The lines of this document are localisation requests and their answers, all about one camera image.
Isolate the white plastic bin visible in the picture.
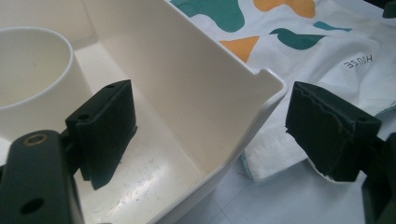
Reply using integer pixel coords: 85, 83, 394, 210
0, 0, 289, 224

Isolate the white patterned cloth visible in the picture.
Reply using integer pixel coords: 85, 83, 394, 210
169, 0, 396, 183

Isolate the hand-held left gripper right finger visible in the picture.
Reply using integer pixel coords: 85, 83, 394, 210
285, 80, 383, 183

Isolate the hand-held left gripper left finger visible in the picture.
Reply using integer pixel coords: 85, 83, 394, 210
64, 78, 138, 191

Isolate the white cup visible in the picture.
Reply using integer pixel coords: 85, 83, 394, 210
0, 26, 94, 143

